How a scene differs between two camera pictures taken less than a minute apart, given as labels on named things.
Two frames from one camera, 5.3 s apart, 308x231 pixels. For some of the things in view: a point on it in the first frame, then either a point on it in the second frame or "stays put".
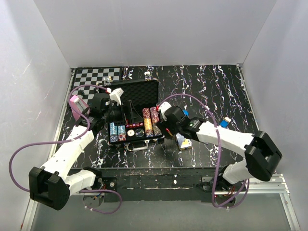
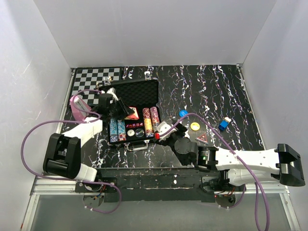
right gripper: (167, 124) → (181, 132)
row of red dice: (134, 125) stays put
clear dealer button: (139, 132) stays put
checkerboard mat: (88, 81) stays put
